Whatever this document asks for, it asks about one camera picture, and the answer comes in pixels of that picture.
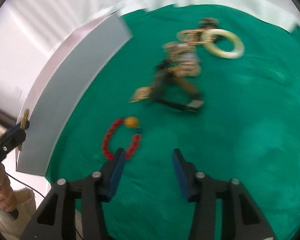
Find green velvet cloth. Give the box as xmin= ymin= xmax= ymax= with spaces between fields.
xmin=46 ymin=5 xmax=300 ymax=239

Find dark brown bead bracelet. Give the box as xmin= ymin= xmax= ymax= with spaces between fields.
xmin=198 ymin=17 xmax=222 ymax=30

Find cream fleece left sleeve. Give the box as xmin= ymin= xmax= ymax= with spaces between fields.
xmin=0 ymin=188 xmax=37 ymax=240

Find black strap watch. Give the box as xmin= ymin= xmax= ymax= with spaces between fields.
xmin=149 ymin=60 xmax=204 ymax=113

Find white cardboard box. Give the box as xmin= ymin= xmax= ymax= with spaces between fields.
xmin=15 ymin=12 xmax=132 ymax=176

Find person's left hand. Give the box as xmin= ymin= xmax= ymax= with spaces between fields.
xmin=0 ymin=164 xmax=18 ymax=212

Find gold bead necklace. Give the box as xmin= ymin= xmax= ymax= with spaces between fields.
xmin=176 ymin=28 xmax=208 ymax=46

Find gold ring earrings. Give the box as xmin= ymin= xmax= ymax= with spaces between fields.
xmin=130 ymin=86 xmax=152 ymax=103

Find red bead bracelet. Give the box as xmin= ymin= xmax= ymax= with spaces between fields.
xmin=102 ymin=116 xmax=143 ymax=161

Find pale jade bangle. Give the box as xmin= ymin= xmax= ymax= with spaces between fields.
xmin=201 ymin=29 xmax=245 ymax=60

